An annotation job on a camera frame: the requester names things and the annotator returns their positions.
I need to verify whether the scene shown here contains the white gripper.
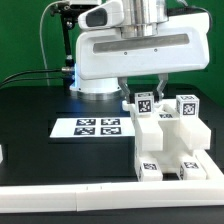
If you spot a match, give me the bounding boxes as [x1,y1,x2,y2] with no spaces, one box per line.
[76,12,210,103]

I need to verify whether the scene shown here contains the white tagged cube nut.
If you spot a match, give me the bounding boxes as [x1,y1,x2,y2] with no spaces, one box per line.
[135,92,154,116]
[176,95,200,117]

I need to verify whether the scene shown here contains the white chair seat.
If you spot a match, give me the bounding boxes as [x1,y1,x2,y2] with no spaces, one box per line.
[134,114,200,179]

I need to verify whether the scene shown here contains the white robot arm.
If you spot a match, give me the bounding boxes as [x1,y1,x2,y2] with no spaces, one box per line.
[75,0,212,99]

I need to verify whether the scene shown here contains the white L-shaped fence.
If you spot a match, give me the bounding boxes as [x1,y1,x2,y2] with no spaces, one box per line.
[0,151,224,213]

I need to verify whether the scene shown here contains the white marker base plate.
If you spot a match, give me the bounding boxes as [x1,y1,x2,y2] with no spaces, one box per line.
[50,117,135,138]

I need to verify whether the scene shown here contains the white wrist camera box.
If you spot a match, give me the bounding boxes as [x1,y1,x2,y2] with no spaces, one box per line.
[78,0,124,30]

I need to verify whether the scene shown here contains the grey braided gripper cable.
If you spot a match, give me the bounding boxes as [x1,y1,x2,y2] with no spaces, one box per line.
[166,0,214,21]

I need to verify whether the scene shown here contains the black camera on stand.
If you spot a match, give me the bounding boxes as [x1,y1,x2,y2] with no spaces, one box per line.
[49,0,103,88]

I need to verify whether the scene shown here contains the grey camera cable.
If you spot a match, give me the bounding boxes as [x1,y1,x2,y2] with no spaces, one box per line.
[38,0,69,87]

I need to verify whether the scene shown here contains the black base cables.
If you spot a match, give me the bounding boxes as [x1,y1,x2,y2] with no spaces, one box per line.
[0,66,76,89]

